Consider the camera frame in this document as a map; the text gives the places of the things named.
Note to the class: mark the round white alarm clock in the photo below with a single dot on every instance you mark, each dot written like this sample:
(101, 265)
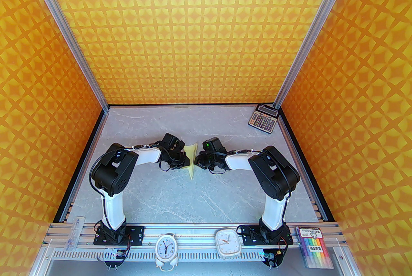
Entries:
(165, 247)

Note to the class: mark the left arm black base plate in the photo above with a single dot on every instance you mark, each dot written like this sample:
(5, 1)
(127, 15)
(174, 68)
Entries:
(136, 233)

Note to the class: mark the square white alarm clock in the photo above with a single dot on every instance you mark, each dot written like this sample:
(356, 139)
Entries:
(227, 242)

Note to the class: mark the aluminium frame post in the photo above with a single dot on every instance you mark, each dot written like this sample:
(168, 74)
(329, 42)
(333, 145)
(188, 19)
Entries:
(72, 42)
(309, 42)

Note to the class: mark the gold and black calculator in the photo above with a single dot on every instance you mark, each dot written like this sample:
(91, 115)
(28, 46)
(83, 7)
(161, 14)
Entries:
(262, 120)

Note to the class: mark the pack of coloured highlighters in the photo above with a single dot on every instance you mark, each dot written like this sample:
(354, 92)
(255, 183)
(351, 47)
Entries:
(313, 245)

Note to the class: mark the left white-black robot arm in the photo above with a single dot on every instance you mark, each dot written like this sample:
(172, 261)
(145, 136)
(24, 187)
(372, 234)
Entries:
(112, 210)

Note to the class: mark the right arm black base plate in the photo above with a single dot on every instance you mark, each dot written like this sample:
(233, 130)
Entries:
(249, 237)

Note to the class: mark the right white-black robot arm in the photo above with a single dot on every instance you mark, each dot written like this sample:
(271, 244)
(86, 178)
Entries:
(272, 213)

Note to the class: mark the clear plastic pen case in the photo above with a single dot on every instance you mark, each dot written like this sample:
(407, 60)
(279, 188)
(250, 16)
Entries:
(74, 233)

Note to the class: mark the aluminium mounting rail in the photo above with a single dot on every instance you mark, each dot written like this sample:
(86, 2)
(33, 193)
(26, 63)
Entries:
(193, 237)

